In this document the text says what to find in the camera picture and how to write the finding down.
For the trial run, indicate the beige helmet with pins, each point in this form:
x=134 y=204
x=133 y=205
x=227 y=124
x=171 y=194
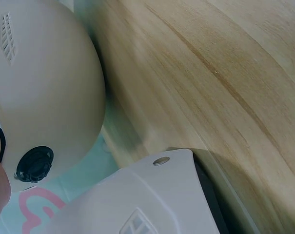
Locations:
x=52 y=85

